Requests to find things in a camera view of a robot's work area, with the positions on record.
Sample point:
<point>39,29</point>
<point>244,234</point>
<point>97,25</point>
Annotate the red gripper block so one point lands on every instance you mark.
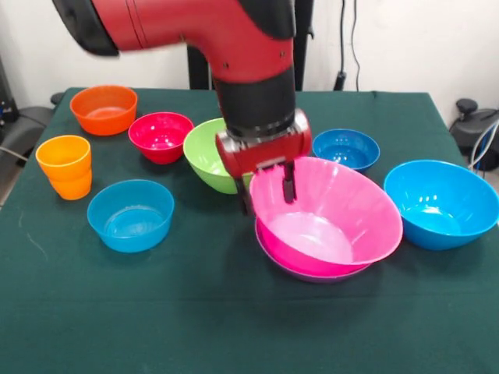
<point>269,150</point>

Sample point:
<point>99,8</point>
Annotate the large pink bowl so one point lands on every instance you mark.
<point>331,218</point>

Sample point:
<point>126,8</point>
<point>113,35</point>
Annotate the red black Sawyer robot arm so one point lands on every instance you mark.
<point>175,23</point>

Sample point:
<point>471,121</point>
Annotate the lime green bowl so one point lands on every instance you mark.
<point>202,156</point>

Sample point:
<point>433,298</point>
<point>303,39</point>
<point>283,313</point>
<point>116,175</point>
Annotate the dark blue bowl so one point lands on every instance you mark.
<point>345,148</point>

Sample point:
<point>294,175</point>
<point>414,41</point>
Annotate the purple bowl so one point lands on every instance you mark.
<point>316,279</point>

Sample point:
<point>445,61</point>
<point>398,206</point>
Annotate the small pink bowl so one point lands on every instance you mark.
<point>160,136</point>

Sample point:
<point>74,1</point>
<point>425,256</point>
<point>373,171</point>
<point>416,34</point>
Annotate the small light blue bowl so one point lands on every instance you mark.
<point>130,230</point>

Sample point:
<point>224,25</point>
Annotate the large light blue bowl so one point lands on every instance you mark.
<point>440,187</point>

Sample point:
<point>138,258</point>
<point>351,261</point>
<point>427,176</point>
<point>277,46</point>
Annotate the orange bowl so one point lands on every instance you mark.
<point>103,113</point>

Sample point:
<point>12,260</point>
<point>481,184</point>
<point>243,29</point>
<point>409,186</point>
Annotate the dark green tablecloth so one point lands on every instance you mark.
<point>117,311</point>

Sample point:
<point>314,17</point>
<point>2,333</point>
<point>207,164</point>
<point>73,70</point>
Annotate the orange cup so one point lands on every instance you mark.
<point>66,171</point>

